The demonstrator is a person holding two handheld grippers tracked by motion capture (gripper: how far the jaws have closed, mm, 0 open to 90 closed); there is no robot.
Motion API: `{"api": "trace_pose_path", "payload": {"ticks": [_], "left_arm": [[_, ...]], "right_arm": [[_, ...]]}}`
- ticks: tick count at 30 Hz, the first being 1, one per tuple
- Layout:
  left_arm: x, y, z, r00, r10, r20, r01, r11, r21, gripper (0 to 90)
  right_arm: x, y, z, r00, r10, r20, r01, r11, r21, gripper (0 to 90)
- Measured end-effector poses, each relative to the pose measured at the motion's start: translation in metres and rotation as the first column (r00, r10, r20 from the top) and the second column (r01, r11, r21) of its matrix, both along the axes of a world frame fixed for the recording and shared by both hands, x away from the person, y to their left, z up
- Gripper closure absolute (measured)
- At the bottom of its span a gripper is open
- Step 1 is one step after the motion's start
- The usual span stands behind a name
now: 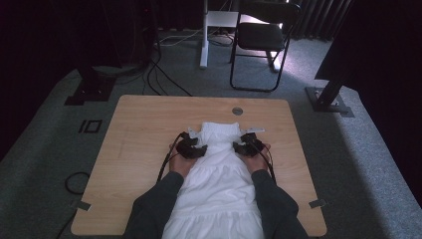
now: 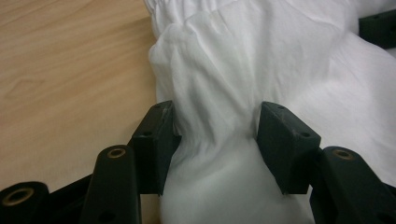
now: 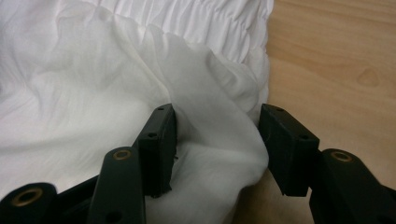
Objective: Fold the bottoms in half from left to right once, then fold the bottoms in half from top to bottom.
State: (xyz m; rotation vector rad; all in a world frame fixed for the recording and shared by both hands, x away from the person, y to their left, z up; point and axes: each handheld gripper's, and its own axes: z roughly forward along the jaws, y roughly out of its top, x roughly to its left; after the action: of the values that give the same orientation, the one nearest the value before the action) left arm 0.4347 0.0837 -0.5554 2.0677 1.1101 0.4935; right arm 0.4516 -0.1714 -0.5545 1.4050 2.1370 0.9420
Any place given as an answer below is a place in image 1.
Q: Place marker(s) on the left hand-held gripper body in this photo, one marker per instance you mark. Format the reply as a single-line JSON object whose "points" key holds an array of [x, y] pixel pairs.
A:
{"points": [[187, 149]]}

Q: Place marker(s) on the white tiered skirt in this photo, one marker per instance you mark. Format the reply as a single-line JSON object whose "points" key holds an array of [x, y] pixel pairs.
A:
{"points": [[215, 172]]}

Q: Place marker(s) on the person's right hand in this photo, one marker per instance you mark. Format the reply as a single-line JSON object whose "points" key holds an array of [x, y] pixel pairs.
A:
{"points": [[258, 164]]}

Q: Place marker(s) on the black drape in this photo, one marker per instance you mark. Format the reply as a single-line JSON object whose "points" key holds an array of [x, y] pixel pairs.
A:
{"points": [[30, 66], [381, 49]]}

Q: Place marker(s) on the black slanted stand with base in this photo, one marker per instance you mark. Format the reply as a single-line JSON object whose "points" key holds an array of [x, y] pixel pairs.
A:
{"points": [[328, 96]]}

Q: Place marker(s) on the black stand with flat base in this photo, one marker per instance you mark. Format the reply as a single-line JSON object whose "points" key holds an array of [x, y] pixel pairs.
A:
{"points": [[91, 89]]}

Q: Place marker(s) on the grey tape piece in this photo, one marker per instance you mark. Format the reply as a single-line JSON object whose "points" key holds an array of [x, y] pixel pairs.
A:
{"points": [[317, 203], [83, 205]]}

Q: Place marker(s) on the dark equipment tower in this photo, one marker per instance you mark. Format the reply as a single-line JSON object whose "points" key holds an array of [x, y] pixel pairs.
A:
{"points": [[139, 33]]}

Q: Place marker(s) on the black folding chair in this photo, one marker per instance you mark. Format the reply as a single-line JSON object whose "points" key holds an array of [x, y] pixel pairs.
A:
{"points": [[260, 36]]}

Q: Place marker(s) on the grey round table grommet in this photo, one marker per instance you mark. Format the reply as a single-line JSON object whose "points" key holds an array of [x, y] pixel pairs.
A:
{"points": [[237, 111]]}

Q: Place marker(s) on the dark pleated curtain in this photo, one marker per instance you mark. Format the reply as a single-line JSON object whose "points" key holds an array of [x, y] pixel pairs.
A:
{"points": [[318, 20]]}

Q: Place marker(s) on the white desk frame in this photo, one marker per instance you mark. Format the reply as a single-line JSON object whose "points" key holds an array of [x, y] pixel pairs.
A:
{"points": [[204, 43]]}

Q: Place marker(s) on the person's left hand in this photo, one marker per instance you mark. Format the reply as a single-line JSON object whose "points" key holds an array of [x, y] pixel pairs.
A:
{"points": [[179, 164]]}

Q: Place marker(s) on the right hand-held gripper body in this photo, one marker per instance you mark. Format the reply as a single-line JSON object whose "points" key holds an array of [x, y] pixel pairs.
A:
{"points": [[253, 147]]}

